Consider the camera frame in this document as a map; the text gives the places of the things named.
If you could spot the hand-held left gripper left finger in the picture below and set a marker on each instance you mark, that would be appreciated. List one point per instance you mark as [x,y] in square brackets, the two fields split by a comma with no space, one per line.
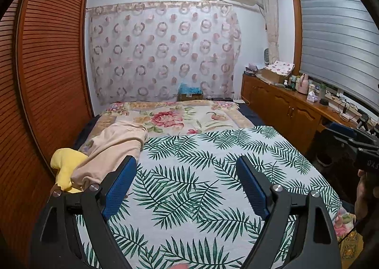
[120,192]

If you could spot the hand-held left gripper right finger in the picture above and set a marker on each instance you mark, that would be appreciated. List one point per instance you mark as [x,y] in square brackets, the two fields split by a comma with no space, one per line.
[253,190]

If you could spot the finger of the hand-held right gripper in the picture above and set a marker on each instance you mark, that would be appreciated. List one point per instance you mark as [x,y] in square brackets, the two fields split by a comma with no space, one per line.
[342,130]
[365,141]

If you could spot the peach printed t-shirt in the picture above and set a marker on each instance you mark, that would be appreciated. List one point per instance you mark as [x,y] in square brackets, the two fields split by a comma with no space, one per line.
[118,144]

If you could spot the person's right hand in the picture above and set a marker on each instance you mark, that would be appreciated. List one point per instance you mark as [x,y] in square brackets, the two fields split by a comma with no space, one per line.
[361,203]

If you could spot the small black container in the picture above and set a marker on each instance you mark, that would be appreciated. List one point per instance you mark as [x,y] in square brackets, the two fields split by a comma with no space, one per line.
[324,102]

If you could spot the tissue box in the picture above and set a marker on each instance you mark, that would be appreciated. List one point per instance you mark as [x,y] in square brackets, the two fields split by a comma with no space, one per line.
[312,98]

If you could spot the green leaf print blanket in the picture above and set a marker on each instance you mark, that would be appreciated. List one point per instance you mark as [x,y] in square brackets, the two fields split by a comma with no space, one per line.
[201,183]

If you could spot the yellow plush toy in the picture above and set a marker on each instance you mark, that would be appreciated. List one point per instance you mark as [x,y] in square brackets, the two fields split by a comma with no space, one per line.
[66,165]

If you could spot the wooden side cabinet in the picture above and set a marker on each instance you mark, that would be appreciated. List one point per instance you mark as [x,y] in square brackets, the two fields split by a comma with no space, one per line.
[281,106]

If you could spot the cardboard box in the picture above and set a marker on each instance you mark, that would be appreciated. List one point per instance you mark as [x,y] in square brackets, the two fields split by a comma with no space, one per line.
[271,77]

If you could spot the grey window blind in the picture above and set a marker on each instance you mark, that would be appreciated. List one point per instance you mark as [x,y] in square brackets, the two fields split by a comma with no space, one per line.
[337,38]

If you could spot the small round fan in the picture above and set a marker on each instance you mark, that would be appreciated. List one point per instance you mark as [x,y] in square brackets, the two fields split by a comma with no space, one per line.
[267,56]

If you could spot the small brown box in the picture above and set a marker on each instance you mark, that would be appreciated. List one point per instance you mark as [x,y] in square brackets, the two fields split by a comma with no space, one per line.
[191,97]

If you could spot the teal cloth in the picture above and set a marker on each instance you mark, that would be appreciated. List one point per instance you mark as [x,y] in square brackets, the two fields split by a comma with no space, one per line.
[191,89]

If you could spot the tied floral window curtain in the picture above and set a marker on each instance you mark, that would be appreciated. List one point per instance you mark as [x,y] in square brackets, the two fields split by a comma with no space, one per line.
[271,20]

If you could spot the circle print sheer curtain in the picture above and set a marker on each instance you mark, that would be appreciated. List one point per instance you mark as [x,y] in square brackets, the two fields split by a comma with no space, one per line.
[162,52]

